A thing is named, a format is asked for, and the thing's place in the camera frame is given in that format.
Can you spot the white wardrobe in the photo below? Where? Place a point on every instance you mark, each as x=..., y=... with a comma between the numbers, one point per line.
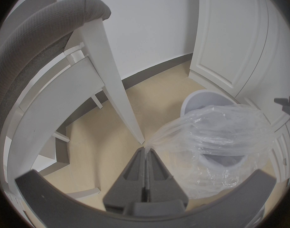
x=218, y=44

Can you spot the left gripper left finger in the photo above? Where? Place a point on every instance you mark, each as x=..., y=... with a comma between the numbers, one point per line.
x=130, y=174

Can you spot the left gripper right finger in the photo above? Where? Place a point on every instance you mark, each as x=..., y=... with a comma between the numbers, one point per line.
x=161, y=179

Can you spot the grey padded white chair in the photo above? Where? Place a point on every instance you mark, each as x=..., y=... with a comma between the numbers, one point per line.
x=107, y=79

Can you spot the white trash bin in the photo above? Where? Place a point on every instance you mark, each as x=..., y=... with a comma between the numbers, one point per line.
x=206, y=98

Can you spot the clear plastic bag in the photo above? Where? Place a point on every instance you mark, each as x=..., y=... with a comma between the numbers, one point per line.
x=218, y=132

